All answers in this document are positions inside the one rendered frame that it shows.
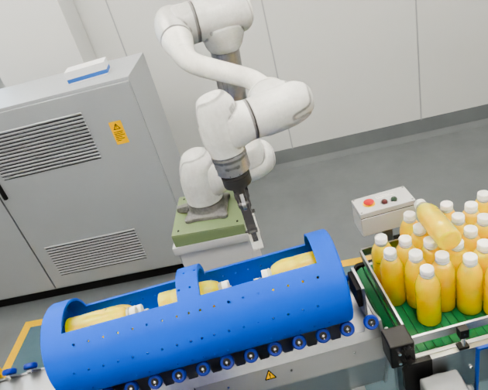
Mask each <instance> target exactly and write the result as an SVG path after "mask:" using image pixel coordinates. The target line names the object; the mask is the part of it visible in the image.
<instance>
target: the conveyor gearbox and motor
mask: <svg viewBox="0 0 488 390"><path fill-rule="evenodd" d="M420 388H421V390H469V387H468V386H467V384H466V383H465V381H464V380H463V378H462V376H461V375H460V373H459V372H458V371H457V370H456V369H454V370H451V371H446V372H443V373H437V374H434V375H431V376H428V377H426V378H421V379H420Z"/></svg>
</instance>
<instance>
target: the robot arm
mask: <svg viewBox="0 0 488 390"><path fill-rule="evenodd" d="M253 20H254V13H253V7H252V5H251V3H250V0H190V1H188V2H182V3H179V4H176V5H165V6H163V7H161V8H160V9H159V10H158V11H157V13H156V15H155V19H154V30H155V33H156V37H157V40H158V42H159V44H160V45H161V46H162V47H163V49H164V51H165V52H166V53H167V54H168V55H169V56H170V57H171V58H172V59H173V60H174V62H175V63H176V64H177V65H178V66H179V67H180V68H181V69H183V70H185V71H186V72H188V73H189V74H193V75H195V76H198V77H203V78H206V79H209V80H216V83H217V87H218V90H213V91H210V92H208V93H206V94H204V95H202V96H201V97H199V98H198V100H197V101H196V104H195V114H196V119H197V123H198V131H199V133H200V136H201V140H202V142H203V144H204V147H205V148H203V147H195V148H192V149H188V150H187V151H186V152H185V153H184V154H183V155H182V157H181V159H180V165H179V175H180V183H181V186H182V190H183V192H184V195H185V197H186V200H187V203H186V204H182V205H180V206H177V212H178V213H187V216H186V217H185V219H184V220H185V223H186V224H190V223H193V222H197V221H206V220H212V219H218V218H221V219H224V218H227V217H228V212H227V210H228V202H229V198H230V193H224V192H225V191H226V190H230V191H233V193H234V197H235V200H236V201H237V204H238V206H239V209H240V210H241V211H242V215H243V218H244V221H245V224H246V228H247V231H246V234H247V233H248V235H249V239H250V241H251V244H252V247H253V251H255V250H258V249H261V248H264V247H263V242H262V239H261V237H260V232H259V227H258V224H257V222H256V218H255V215H254V214H253V213H255V209H252V208H251V205H252V204H251V201H250V199H249V191H248V187H247V186H248V185H249V184H250V183H251V182H253V181H255V180H258V179H260V178H262V177H264V176H265V175H266V174H268V173H269V172H270V171H271V170H272V169H273V167H274V166H275V163H276V157H275V153H274V151H273V148H272V146H271V145H270V144H269V143H268V142H266V141H264V140H260V138H262V137H264V136H269V135H274V134H277V133H279V132H282V131H285V130H287V129H289V128H292V127H294V126H295V125H298V124H300V123H301V122H302V121H304V120H305V119H306V118H308V117H309V115H310V114H311V112H312V111H313V109H314V98H313V94H312V91H311V89H310V87H309V86H308V85H306V84H305V83H303V82H300V81H289V82H286V81H285V80H279V79H278V78H275V77H266V76H265V75H264V74H262V73H260V72H259V71H257V70H254V69H251V68H248V67H244V66H243V65H242V60H241V55H240V49H239V48H240V46H241V45H242V39H243V36H244V32H245V31H246V30H248V29H249V28H250V27H251V25H252V24H253ZM202 42H203V43H204V45H205V47H206V49H207V50H208V51H209V52H210V53H211V57H208V56H203V55H201V54H199V53H197V52H195V50H194V44H197V43H202ZM246 89H248V90H249V94H248V98H247V96H246Z"/></svg>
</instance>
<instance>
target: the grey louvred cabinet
mask: <svg viewBox="0 0 488 390"><path fill-rule="evenodd" d="M108 63H109V66H110V68H111V69H110V71H109V74H106V75H104V76H100V77H96V78H93V79H90V80H86V81H82V82H80V83H76V84H72V85H69V84H68V82H67V78H66V77H65V75H64V73H61V74H56V75H53V76H49V77H44V78H40V79H37V80H32V81H29V82H25V83H22V84H17V85H13V86H10V87H5V88H2V89H0V307H3V306H10V305H14V304H18V303H25V302H29V301H33V300H38V299H45V298H49V297H53V296H60V295H64V294H68V293H75V292H80V291H84V290H88V289H95V288H99V287H103V286H110V285H114V284H119V283H123V282H130V281H134V280H138V279H145V278H149V277H154V276H158V275H165V274H169V273H173V272H177V270H178V269H181V268H184V265H183V262H182V261H181V259H180V256H179V255H177V256H175V254H174V251H173V245H174V241H173V239H172V237H171V235H172V231H173V227H174V220H175V216H176V212H177V205H178V200H179V197H185V195H184V192H183V190H182V186H181V183H180V175H179V165H180V159H181V157H180V154H179V152H178V149H177V146H176V143H175V141H174V137H173V135H172V132H171V130H170V126H169V124H168V121H167V117H166V115H165V113H164V110H163V106H162V104H161V101H160V98H159V95H158V93H157V90H156V87H155V84H154V82H153V78H152V76H151V73H150V71H149V68H148V65H147V62H146V58H145V57H144V54H143V53H137V54H133V55H131V56H125V57H122V58H118V59H115V60H109V61H108Z"/></svg>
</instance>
